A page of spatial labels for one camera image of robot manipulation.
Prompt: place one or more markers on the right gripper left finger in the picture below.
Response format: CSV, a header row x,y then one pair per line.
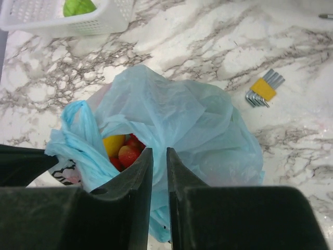
x,y
115,215

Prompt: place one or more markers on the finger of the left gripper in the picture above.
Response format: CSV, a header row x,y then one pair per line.
x,y
20,166

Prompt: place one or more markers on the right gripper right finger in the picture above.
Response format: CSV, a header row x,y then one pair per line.
x,y
237,217

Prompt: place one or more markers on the light blue plastic bag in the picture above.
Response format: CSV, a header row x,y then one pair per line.
x,y
196,119

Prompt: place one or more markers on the red fake strawberry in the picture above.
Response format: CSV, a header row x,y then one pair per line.
x,y
128,155

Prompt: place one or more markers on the green fake fruit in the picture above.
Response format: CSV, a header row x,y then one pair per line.
x,y
78,7

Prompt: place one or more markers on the hex key set yellow holder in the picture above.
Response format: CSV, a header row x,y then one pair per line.
x,y
264,89

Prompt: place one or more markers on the white plastic basket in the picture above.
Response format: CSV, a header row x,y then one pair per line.
x,y
66,18

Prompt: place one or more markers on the green handled screwdriver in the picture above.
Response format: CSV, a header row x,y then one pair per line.
x,y
326,16

